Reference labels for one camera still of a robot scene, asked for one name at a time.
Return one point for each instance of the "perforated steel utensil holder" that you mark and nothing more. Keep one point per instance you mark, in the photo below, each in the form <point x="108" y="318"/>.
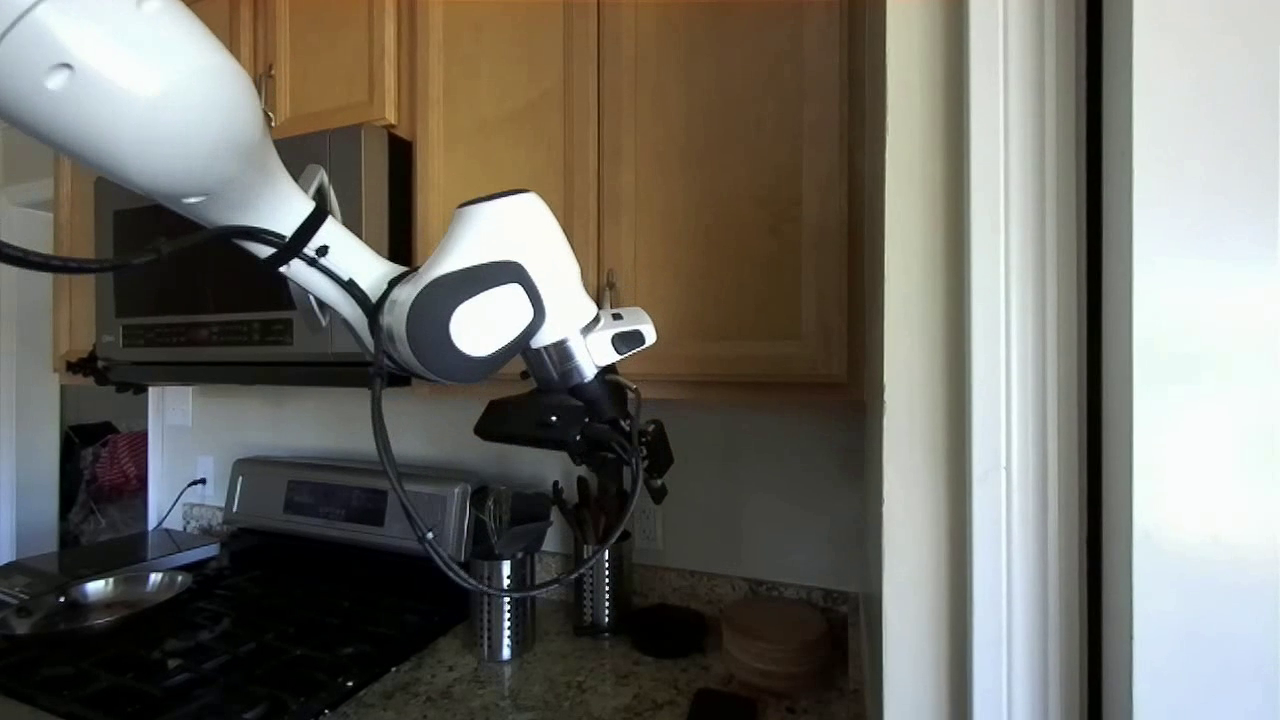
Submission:
<point x="600" y="590"/>
<point x="502" y="610"/>

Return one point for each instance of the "steel gas stove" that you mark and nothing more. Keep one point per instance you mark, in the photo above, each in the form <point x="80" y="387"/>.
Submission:
<point x="250" y="620"/>

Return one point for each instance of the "stack of cork trivets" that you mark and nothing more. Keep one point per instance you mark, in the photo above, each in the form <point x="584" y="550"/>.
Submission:
<point x="775" y="640"/>

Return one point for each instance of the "bag with red cloth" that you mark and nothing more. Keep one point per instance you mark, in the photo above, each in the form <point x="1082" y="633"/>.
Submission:
<point x="105" y="480"/>

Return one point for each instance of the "microwave door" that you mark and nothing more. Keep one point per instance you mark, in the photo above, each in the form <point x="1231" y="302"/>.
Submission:
<point x="190" y="290"/>

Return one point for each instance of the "flat black object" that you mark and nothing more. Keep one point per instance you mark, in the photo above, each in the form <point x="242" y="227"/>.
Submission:
<point x="722" y="705"/>

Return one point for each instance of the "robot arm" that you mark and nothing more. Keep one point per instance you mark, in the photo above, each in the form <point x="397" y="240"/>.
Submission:
<point x="160" y="110"/>

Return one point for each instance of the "white door frame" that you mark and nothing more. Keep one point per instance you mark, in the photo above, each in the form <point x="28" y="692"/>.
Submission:
<point x="1030" y="360"/>

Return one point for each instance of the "wide wooden cabinet door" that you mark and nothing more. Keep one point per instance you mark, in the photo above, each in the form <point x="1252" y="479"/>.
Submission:
<point x="730" y="180"/>

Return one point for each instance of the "steel frying pan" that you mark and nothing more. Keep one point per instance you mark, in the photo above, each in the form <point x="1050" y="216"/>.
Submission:
<point x="110" y="595"/>

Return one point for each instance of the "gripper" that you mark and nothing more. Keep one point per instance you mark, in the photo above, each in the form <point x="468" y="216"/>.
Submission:
<point x="600" y="405"/>

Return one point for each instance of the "white wall socket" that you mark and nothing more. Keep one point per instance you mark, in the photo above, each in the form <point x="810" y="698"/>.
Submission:
<point x="650" y="525"/>
<point x="205" y="470"/>

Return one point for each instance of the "wooden wall cabinet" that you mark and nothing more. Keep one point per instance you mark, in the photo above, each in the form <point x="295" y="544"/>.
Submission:
<point x="720" y="200"/>

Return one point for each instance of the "white switch plate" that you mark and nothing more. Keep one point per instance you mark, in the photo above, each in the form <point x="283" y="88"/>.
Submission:
<point x="177" y="407"/>

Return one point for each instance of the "steel microwave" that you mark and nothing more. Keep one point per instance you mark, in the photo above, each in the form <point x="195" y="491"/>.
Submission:
<point x="200" y="290"/>

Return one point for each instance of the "narrow wooden cabinet door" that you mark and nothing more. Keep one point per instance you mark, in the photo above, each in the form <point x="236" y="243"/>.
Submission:
<point x="500" y="100"/>

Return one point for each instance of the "bunch of kitchen utensils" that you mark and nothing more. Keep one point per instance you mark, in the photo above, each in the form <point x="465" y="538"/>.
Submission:
<point x="595" y="510"/>
<point x="510" y="520"/>

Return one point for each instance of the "small wooden cabinet door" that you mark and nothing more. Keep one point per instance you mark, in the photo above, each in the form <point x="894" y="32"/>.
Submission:
<point x="335" y="60"/>

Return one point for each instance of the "black round coaster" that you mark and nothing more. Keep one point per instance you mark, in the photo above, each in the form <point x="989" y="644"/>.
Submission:
<point x="668" y="630"/>

